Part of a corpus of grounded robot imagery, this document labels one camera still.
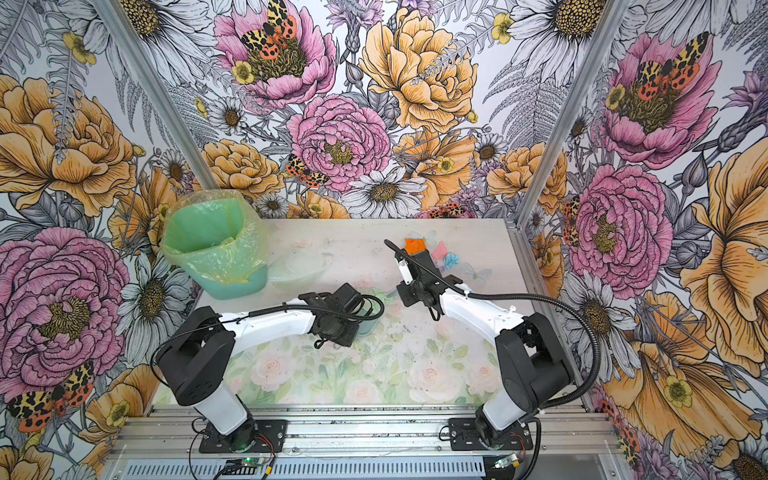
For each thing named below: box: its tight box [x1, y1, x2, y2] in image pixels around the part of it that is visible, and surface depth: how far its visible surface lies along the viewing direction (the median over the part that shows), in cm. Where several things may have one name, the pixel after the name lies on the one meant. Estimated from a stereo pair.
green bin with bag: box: [160, 188, 268, 300], surface depth 89 cm
